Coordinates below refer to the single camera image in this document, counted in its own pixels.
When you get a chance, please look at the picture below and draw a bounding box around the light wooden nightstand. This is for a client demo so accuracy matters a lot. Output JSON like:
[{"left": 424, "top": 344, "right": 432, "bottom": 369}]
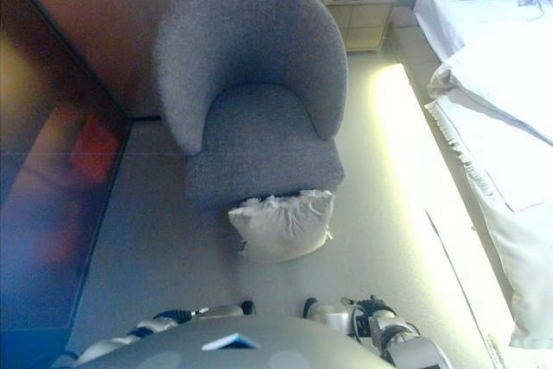
[{"left": 315, "top": 0, "right": 397, "bottom": 54}]

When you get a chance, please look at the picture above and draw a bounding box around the dark screen panel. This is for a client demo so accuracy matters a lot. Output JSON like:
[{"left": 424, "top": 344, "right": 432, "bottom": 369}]
[{"left": 0, "top": 0, "right": 131, "bottom": 332}]

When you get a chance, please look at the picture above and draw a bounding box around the grey robot torso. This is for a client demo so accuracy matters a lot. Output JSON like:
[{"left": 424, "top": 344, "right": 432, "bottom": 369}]
[{"left": 51, "top": 315, "right": 392, "bottom": 369}]

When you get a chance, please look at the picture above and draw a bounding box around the grey fabric armchair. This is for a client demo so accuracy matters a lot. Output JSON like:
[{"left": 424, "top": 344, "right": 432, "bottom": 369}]
[{"left": 153, "top": 0, "right": 350, "bottom": 215}]

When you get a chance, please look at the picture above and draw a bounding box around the white fringed bedspread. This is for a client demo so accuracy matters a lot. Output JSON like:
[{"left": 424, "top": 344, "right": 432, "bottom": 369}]
[{"left": 424, "top": 99, "right": 553, "bottom": 350}]

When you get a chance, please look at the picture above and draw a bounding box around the white fringed cushion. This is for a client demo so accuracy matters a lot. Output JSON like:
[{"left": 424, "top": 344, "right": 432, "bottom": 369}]
[{"left": 227, "top": 189, "right": 336, "bottom": 264}]

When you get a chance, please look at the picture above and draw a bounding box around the white bed sheet mattress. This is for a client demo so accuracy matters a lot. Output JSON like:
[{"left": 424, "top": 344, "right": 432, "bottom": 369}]
[{"left": 413, "top": 0, "right": 553, "bottom": 68}]

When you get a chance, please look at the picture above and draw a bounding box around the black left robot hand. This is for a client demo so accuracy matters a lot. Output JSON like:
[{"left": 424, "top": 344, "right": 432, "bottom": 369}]
[{"left": 137, "top": 307, "right": 209, "bottom": 336}]

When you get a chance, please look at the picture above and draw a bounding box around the white duvet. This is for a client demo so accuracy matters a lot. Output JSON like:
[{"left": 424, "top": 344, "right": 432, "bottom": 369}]
[{"left": 426, "top": 31, "right": 553, "bottom": 148}]

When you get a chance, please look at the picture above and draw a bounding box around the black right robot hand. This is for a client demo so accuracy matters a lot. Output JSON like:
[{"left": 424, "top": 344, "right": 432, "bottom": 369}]
[{"left": 345, "top": 294, "right": 397, "bottom": 336}]

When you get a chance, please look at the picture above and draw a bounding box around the beige upholstered bed frame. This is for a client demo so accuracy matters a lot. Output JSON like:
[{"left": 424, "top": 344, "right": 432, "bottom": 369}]
[{"left": 385, "top": 0, "right": 519, "bottom": 369}]

